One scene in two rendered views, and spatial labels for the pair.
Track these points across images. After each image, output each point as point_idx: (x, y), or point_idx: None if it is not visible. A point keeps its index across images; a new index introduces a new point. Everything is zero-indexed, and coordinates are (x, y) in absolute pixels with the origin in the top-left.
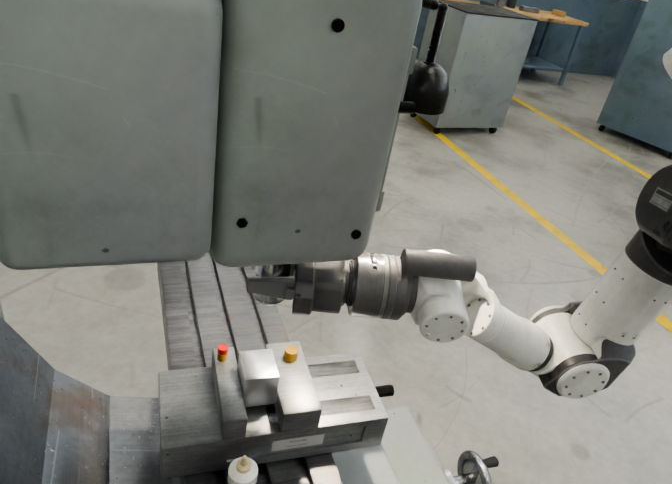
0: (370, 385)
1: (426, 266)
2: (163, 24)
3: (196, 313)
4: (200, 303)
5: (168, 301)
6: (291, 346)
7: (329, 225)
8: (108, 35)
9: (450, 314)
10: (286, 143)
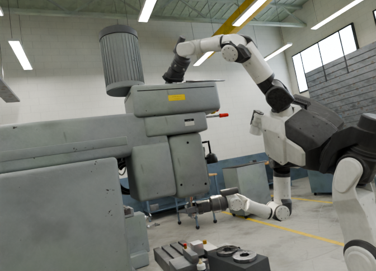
0: None
1: (226, 191)
2: (161, 148)
3: (173, 257)
4: (173, 255)
5: (163, 257)
6: (203, 239)
7: (199, 182)
8: (153, 152)
9: (235, 199)
10: (185, 166)
